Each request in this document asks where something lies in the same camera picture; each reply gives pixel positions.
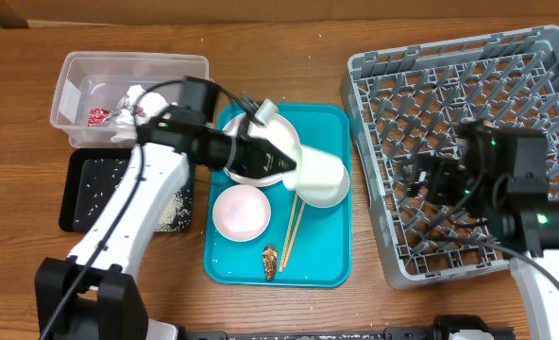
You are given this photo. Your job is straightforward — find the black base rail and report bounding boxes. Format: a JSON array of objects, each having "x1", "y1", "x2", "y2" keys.
[{"x1": 174, "y1": 314, "x2": 517, "y2": 340}]

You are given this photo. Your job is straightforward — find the clear plastic bin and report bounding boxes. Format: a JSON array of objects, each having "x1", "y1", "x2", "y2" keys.
[{"x1": 50, "y1": 51, "x2": 210, "y2": 148}]

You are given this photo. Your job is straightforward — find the pink bowl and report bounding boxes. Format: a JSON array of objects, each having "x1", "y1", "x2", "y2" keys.
[{"x1": 212, "y1": 184, "x2": 271, "y2": 242}]

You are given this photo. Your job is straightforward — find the wooden chopstick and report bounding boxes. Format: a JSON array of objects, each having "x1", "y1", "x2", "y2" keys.
[
  {"x1": 279, "y1": 191, "x2": 298, "y2": 272},
  {"x1": 282, "y1": 201, "x2": 306, "y2": 269}
]

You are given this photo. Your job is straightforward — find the left wooden chopstick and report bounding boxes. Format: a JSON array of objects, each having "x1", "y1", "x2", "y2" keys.
[{"x1": 279, "y1": 191, "x2": 298, "y2": 272}]

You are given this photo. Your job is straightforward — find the grey dish rack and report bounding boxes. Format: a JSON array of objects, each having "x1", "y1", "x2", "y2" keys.
[{"x1": 340, "y1": 25, "x2": 559, "y2": 289}]

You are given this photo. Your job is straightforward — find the silver red foil wrapper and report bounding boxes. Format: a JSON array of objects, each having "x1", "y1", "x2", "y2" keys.
[{"x1": 88, "y1": 96, "x2": 144, "y2": 127}]

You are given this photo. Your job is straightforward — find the brown food scrap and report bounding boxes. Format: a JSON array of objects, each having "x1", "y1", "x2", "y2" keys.
[{"x1": 262, "y1": 245, "x2": 278, "y2": 281}]

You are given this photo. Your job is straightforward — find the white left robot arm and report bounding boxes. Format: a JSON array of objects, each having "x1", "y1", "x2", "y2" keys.
[{"x1": 35, "y1": 76, "x2": 297, "y2": 339}]

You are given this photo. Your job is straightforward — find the right wooden chopstick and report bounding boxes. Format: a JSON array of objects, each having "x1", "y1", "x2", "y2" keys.
[{"x1": 282, "y1": 201, "x2": 306, "y2": 269}]

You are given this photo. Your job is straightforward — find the black food waste tray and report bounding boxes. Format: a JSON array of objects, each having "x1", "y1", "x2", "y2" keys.
[{"x1": 59, "y1": 148, "x2": 195, "y2": 232}]

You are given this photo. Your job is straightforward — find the white napkin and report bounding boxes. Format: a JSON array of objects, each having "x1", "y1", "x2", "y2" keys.
[{"x1": 106, "y1": 85, "x2": 169, "y2": 144}]

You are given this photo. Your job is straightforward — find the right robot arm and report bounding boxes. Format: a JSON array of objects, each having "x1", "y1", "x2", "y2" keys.
[{"x1": 398, "y1": 120, "x2": 559, "y2": 339}]

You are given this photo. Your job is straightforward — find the grey green bowl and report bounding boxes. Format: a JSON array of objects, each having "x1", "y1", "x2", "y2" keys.
[{"x1": 296, "y1": 166, "x2": 350, "y2": 208}]

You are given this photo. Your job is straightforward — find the small white cup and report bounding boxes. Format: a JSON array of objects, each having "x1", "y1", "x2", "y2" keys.
[{"x1": 282, "y1": 144, "x2": 347, "y2": 190}]

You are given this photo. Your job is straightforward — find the large pink plate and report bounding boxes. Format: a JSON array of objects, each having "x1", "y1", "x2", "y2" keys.
[{"x1": 226, "y1": 114, "x2": 300, "y2": 187}]

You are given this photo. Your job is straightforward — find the teal plastic tray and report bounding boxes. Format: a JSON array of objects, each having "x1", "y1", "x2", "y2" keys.
[{"x1": 203, "y1": 103, "x2": 351, "y2": 287}]

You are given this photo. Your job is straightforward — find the pile of white rice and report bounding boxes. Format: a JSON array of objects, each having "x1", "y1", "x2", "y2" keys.
[{"x1": 78, "y1": 158, "x2": 194, "y2": 233}]

